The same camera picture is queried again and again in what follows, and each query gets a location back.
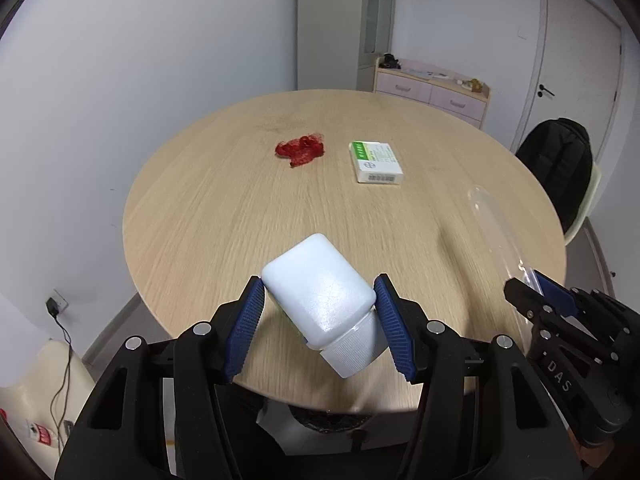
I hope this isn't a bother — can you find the white door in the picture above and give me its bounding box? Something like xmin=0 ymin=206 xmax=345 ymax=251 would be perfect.
xmin=511 ymin=0 xmax=639 ymax=162

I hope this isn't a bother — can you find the clear plastic bag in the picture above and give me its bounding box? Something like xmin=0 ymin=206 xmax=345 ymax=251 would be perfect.
xmin=468 ymin=186 xmax=542 ymax=294

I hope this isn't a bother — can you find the cream chair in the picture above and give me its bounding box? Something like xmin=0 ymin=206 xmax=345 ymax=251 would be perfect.
xmin=564 ymin=162 xmax=602 ymax=246
xmin=1 ymin=340 xmax=94 ymax=479

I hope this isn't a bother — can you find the black charger with cable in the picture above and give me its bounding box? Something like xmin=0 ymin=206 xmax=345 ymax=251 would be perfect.
xmin=46 ymin=295 xmax=74 ymax=457

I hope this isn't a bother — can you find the pink drawer cabinet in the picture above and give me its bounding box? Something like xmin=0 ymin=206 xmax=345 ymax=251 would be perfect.
xmin=373 ymin=53 xmax=491 ymax=129

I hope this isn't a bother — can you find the round wooden table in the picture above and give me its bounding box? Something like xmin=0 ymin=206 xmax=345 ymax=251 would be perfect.
xmin=121 ymin=89 xmax=569 ymax=415

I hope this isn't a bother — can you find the cream chair at left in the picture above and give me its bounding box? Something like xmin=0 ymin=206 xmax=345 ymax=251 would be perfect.
xmin=1 ymin=340 xmax=94 ymax=479

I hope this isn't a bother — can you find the black jacket on chair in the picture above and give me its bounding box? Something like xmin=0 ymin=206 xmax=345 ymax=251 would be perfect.
xmin=515 ymin=117 xmax=593 ymax=234

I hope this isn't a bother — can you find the red mesh net wrapper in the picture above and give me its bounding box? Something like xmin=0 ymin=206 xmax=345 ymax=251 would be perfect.
xmin=274 ymin=133 xmax=324 ymax=168

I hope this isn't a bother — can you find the white plastic bottle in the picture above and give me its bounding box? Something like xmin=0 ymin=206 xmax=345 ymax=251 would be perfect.
xmin=262 ymin=233 xmax=387 ymax=378

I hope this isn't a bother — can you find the white green medicine box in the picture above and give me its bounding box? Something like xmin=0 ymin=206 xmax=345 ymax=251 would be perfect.
xmin=349 ymin=141 xmax=404 ymax=185

